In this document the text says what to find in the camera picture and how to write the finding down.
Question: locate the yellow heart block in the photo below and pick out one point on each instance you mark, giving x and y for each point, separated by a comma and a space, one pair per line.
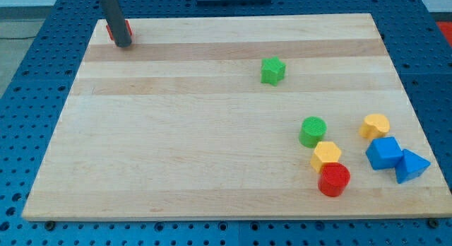
374, 126

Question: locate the light wooden board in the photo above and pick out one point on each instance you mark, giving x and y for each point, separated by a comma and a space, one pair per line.
178, 126

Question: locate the yellow hexagon block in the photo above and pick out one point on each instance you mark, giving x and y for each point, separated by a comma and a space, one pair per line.
325, 152

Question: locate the red block behind rod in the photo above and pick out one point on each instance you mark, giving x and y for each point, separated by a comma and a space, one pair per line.
128, 27

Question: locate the blue triangle block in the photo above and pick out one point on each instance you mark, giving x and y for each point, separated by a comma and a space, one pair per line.
410, 166

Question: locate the blue cube block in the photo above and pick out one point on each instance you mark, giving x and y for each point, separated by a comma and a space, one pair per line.
384, 153

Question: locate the red cylinder block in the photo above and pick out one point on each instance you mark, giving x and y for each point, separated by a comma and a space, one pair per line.
334, 178

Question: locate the green cylinder block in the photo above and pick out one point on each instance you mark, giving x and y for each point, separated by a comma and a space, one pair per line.
312, 131

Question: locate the green star block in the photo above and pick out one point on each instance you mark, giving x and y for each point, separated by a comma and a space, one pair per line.
272, 70

